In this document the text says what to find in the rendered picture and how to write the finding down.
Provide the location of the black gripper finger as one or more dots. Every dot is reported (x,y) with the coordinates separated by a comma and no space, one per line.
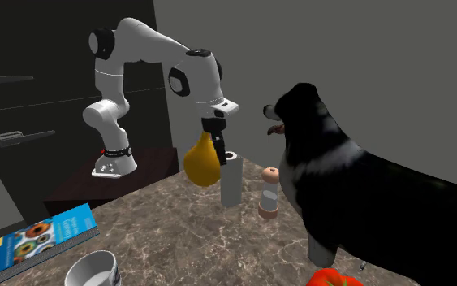
(220,148)

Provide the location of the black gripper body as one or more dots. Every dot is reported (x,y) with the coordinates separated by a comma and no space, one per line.
(213,124)

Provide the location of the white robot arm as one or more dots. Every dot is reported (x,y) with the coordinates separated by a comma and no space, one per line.
(111,119)

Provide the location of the yellow pear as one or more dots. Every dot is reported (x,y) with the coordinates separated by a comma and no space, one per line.
(201,166)

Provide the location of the grey paper towel roll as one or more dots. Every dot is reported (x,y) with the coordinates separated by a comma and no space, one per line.
(231,182)

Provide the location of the clear grinder with wooden ends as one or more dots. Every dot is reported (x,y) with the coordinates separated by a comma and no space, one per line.
(269,196)

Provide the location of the black and white dog figure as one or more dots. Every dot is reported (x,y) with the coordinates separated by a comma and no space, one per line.
(370,198)

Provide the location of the red tomato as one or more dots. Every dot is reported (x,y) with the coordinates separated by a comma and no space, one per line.
(329,278)

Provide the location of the blue book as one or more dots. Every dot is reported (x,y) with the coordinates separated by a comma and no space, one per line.
(42,241)

